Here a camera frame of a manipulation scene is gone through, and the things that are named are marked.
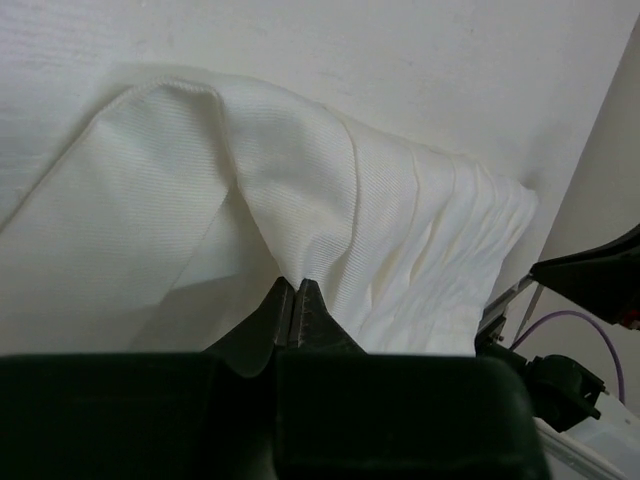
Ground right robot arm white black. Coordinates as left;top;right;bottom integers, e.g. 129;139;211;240
475;228;639;479

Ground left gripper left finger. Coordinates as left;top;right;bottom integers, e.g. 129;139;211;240
204;277;294;378

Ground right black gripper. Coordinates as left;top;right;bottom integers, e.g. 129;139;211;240
530;232;640;330

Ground aluminium frame rail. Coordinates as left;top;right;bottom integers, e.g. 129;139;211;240
474;275;544;355

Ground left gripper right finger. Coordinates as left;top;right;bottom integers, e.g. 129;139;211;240
288;279;365;354

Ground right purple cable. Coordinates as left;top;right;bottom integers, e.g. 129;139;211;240
508;309;627;404

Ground white pleated skirt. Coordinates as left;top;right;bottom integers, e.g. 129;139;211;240
1;80;537;355

